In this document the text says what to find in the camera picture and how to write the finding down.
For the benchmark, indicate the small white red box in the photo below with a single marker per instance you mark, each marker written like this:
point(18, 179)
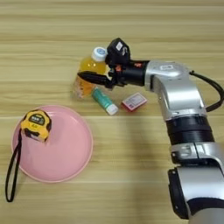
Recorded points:
point(134, 101)

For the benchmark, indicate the white green glue stick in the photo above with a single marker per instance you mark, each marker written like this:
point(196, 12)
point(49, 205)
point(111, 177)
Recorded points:
point(104, 100)

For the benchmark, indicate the orange juice bottle white cap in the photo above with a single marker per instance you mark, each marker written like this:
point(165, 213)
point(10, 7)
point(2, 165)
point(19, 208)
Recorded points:
point(87, 68)

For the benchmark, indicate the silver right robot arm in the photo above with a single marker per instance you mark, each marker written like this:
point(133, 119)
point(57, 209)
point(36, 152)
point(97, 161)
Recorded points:
point(180, 93)

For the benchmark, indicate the pink round plate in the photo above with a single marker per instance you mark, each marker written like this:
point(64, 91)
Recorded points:
point(64, 151)

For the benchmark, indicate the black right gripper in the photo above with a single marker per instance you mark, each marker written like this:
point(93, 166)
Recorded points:
point(131, 74)

